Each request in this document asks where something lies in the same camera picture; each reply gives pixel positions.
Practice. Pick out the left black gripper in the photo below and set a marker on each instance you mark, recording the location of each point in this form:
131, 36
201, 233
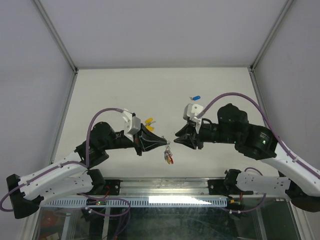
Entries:
143, 141

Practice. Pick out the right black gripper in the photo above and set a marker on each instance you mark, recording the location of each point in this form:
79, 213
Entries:
192, 138

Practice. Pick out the red handle keyring holder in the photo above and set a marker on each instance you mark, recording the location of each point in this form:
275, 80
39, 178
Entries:
167, 152

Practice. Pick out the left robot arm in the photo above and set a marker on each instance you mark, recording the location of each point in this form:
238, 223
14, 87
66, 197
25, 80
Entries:
77, 172

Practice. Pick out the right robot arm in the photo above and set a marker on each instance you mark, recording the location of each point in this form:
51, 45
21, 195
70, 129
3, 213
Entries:
299, 182

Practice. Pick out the blue tag key far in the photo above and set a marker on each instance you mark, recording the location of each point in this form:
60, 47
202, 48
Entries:
195, 98

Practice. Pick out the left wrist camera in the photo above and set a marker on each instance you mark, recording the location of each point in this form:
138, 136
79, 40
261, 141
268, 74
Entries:
132, 124

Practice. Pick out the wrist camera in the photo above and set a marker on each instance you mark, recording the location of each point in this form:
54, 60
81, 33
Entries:
191, 112
132, 124

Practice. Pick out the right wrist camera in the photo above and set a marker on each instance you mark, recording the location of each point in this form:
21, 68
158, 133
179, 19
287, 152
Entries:
191, 112

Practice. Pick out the aluminium mounting rail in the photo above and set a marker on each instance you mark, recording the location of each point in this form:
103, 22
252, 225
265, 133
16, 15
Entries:
165, 186

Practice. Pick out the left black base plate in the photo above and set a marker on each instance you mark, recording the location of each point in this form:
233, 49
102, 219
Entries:
111, 187

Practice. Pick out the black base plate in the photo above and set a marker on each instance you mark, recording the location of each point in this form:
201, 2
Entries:
111, 187
217, 187

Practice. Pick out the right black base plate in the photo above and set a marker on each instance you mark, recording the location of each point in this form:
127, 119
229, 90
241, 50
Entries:
217, 187

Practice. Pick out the white slotted cable duct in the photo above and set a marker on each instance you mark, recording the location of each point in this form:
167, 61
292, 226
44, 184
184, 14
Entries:
158, 201

